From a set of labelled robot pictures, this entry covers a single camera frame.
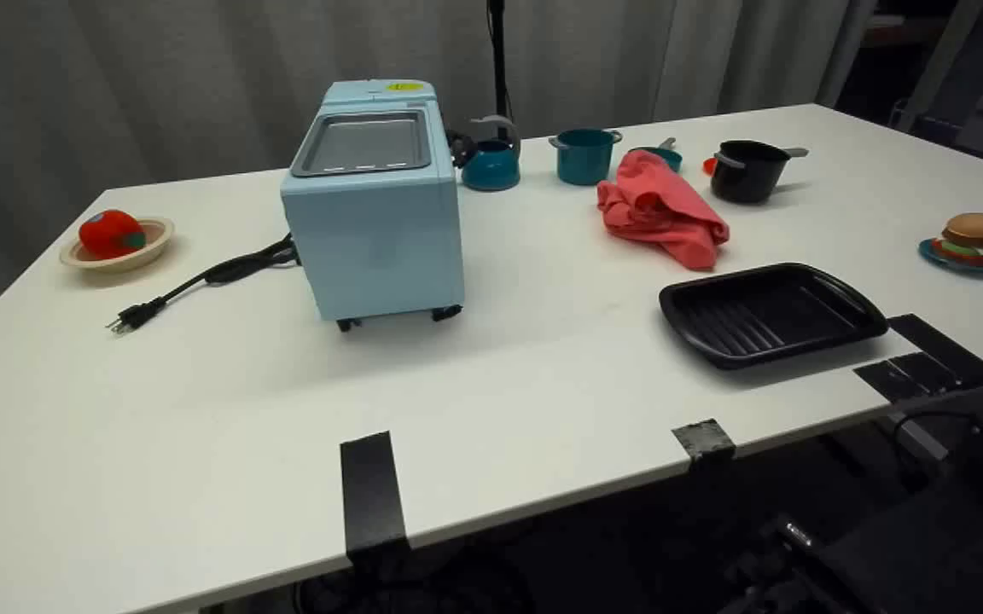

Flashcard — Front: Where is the wide black tape strip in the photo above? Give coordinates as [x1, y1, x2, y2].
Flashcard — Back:
[889, 310, 983, 390]
[849, 350, 961, 403]

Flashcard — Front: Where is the long black tape strip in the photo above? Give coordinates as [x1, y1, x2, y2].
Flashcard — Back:
[337, 430, 413, 558]

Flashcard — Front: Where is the red toy tomato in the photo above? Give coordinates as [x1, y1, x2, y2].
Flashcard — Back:
[74, 207, 151, 262]

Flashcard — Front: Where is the teal toy pot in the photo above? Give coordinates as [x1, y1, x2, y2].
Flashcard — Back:
[545, 125, 625, 188]

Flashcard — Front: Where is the black power cord with plug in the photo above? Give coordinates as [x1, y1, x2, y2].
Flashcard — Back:
[106, 231, 299, 337]

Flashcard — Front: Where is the black stand pole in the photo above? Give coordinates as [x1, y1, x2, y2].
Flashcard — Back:
[484, 0, 511, 120]

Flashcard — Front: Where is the small black tape piece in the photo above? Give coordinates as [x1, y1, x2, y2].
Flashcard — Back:
[669, 417, 736, 466]

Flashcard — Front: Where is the light blue toaster oven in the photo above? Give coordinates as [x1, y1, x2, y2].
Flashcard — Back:
[281, 77, 466, 334]

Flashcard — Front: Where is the small blue plate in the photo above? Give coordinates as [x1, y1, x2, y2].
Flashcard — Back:
[916, 235, 983, 281]

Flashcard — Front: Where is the black pot with red handle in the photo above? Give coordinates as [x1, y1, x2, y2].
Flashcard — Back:
[699, 137, 812, 207]

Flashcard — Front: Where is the teal toy kettle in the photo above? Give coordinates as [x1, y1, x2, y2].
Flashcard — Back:
[447, 111, 524, 194]

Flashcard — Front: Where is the black grill tray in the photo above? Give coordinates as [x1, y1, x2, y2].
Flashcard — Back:
[655, 259, 891, 370]

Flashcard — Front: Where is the black equipment with red handle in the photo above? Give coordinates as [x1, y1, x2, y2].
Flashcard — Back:
[728, 370, 983, 614]

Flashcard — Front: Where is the beige shallow dish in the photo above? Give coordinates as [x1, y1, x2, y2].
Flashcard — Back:
[57, 213, 176, 276]

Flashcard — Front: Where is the toy hamburger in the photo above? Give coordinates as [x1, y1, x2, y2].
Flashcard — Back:
[932, 210, 983, 273]

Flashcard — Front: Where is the small teal toy pan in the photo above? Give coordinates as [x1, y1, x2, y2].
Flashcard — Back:
[639, 137, 685, 176]

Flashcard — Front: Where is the orange sweatshirt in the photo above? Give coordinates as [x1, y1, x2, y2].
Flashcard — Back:
[593, 145, 735, 273]

